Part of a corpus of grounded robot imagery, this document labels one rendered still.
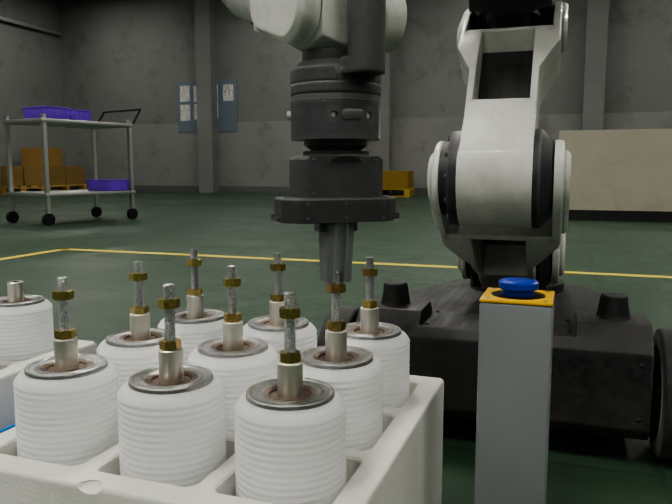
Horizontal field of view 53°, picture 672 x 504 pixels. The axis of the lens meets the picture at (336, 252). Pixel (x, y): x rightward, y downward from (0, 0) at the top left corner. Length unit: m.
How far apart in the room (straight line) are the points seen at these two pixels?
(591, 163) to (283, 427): 5.72
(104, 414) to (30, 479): 0.08
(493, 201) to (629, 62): 10.55
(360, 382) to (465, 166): 0.41
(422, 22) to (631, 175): 6.38
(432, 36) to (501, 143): 10.77
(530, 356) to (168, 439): 0.35
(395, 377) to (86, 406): 0.33
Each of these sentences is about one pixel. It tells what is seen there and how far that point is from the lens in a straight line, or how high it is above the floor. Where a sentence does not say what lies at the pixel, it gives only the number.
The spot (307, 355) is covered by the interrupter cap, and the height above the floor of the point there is 0.25.
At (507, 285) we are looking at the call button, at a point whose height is 0.33.
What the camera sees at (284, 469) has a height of 0.21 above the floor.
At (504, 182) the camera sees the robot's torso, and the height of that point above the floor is 0.42.
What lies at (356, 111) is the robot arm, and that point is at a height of 0.49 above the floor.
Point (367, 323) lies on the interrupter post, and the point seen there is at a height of 0.26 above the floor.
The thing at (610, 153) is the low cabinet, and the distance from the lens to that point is 6.18.
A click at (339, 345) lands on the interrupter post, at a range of 0.68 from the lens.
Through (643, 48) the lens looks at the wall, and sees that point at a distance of 11.52.
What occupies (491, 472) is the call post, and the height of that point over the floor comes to 0.14.
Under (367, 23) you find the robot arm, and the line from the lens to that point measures 0.61.
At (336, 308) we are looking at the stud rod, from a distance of 0.67.
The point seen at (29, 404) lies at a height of 0.23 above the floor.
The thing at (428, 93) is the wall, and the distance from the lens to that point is 11.59.
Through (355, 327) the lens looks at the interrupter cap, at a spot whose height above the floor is 0.25.
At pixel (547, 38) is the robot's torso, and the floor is 0.64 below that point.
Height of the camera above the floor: 0.44
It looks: 7 degrees down
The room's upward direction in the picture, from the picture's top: straight up
